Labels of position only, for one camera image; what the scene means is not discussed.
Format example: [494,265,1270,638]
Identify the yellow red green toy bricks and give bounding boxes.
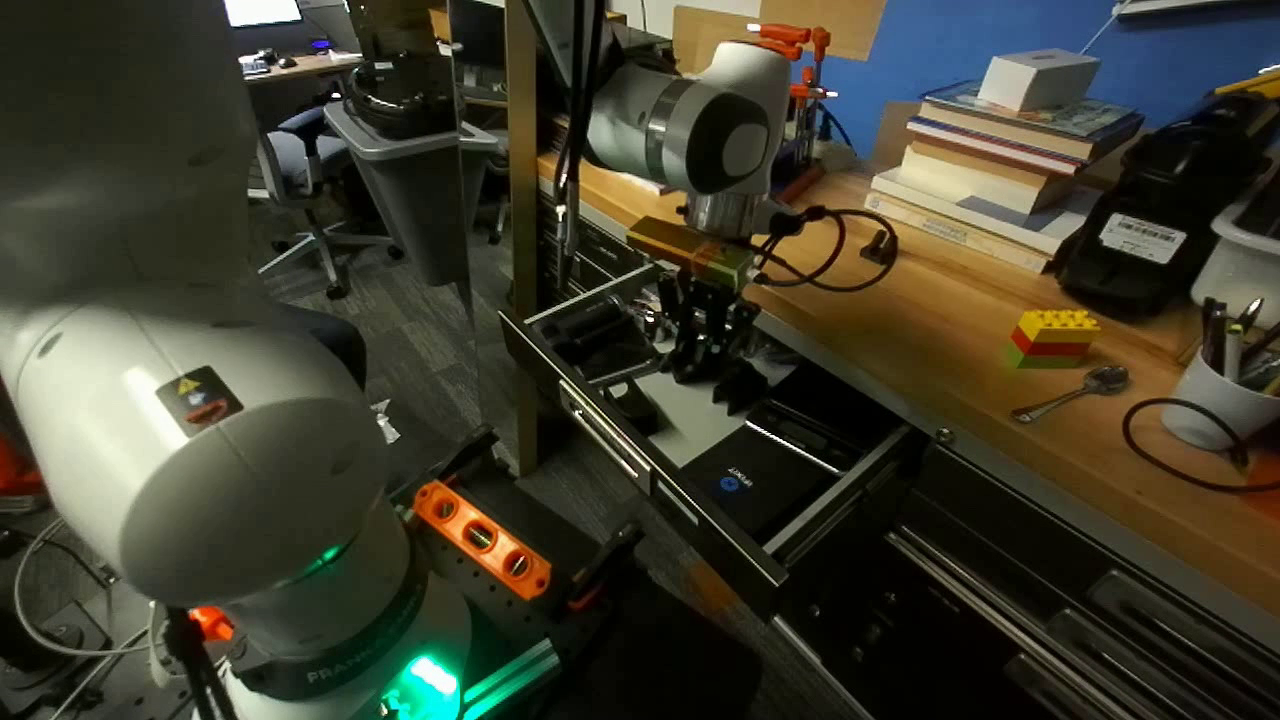
[1009,304,1106,371]

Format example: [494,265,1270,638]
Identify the office chair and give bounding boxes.
[213,100,408,304]

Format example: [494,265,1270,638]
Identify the small white box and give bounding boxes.
[977,47,1106,122]

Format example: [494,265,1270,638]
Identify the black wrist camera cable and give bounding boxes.
[745,200,905,298]

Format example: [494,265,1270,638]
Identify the black drawer cabinet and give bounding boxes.
[496,166,1280,720]

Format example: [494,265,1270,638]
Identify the white cup with tools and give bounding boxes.
[1155,291,1280,454]

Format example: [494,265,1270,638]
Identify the white drawer liner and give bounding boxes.
[632,356,792,473]

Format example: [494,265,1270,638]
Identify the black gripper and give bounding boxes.
[657,259,769,392]

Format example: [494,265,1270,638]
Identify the white cable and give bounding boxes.
[7,534,154,673]

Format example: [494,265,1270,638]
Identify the red lit button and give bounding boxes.
[188,604,246,651]

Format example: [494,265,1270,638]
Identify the black cable loop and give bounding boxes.
[1119,392,1280,501]

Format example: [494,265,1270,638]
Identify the stack of books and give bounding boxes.
[862,83,1147,259]

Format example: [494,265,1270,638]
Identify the white plastic bin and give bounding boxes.
[1187,166,1280,332]

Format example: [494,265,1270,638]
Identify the orange hex keys blue stand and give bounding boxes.
[755,22,839,192]

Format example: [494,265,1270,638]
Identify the black tablet with blue sticker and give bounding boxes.
[680,421,875,543]

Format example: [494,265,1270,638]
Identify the small black plastic bracket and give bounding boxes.
[707,360,778,417]

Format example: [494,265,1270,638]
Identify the computer monitor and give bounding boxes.
[218,0,310,34]

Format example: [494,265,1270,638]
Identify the grey trash bin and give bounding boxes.
[321,58,473,291]

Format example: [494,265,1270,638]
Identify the green object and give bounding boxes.
[458,638,570,720]

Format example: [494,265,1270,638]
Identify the black frame-shaped plastic part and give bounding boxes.
[603,376,674,433]

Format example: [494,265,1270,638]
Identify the grey metal tool drawer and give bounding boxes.
[496,255,928,611]

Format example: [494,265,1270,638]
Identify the black device with white label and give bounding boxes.
[1039,98,1265,324]

